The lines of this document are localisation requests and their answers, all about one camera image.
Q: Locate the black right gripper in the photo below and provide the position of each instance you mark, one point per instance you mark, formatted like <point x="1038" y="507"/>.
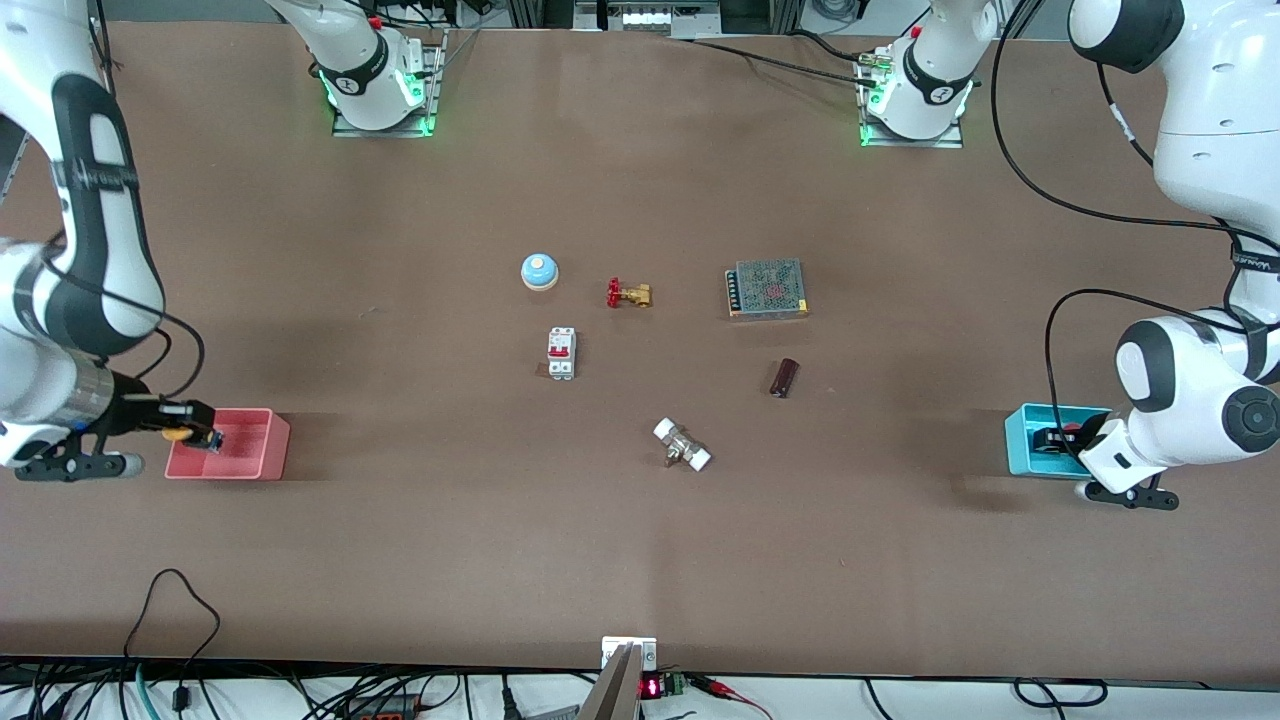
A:
<point x="133" y="414"/>

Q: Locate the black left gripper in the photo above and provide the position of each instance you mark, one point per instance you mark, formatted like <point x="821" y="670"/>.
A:
<point x="1056" y="439"/>

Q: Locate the red push button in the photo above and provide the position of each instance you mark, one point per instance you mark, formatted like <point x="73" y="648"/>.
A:
<point x="1071" y="430"/>

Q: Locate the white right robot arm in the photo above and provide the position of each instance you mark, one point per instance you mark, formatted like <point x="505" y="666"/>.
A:
<point x="90" y="260"/>

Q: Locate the cyan plastic box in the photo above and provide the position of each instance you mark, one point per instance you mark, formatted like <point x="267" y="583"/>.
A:
<point x="1025" y="445"/>

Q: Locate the pink plastic box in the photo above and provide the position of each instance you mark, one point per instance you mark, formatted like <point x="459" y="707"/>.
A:
<point x="245" y="450"/>

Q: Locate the dark brown cylinder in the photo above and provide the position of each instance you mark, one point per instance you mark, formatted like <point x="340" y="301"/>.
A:
<point x="784" y="377"/>

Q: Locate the metal mesh power supply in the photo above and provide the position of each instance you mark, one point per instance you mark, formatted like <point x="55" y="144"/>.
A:
<point x="768" y="288"/>

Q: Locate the white red circuit breaker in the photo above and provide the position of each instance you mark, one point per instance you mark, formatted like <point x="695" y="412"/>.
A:
<point x="561" y="354"/>

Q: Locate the blue call bell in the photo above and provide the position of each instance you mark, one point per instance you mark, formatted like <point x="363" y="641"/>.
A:
<point x="539" y="270"/>

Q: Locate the metal fitting white ends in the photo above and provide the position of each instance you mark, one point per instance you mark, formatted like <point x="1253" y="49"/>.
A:
<point x="682" y="445"/>

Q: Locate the red clip lead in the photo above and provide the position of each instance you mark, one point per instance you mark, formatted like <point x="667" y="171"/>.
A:
<point x="730" y="692"/>

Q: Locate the small red digit display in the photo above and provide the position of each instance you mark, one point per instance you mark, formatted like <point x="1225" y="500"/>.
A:
<point x="655" y="686"/>

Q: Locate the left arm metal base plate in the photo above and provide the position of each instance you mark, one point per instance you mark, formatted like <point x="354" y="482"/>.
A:
<point x="955" y="135"/>

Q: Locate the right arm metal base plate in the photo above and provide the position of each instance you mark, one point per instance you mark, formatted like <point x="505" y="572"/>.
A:
<point x="432" y="90"/>

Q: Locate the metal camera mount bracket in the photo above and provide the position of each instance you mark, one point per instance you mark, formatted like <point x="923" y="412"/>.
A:
<point x="622" y="680"/>

